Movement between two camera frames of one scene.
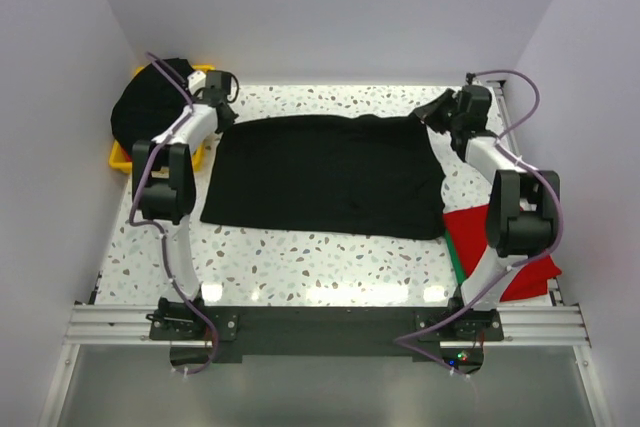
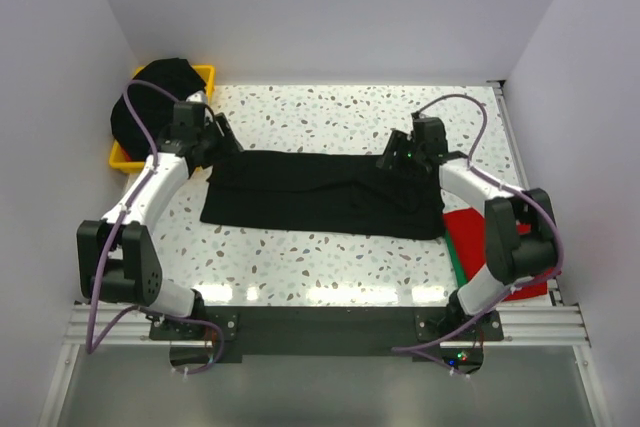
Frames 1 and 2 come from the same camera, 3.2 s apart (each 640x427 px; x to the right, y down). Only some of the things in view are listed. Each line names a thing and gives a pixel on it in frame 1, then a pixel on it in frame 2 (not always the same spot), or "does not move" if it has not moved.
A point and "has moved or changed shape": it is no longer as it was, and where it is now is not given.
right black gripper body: x=441 y=108 -> x=393 y=150
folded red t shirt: x=469 y=229 does not move
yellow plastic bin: x=120 y=162 does not move
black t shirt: x=346 y=175 has moved or changed shape
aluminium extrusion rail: x=130 y=326 does not move
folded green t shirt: x=458 y=271 does not move
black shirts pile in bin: x=149 y=103 does not move
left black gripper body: x=225 y=115 -> x=220 y=136
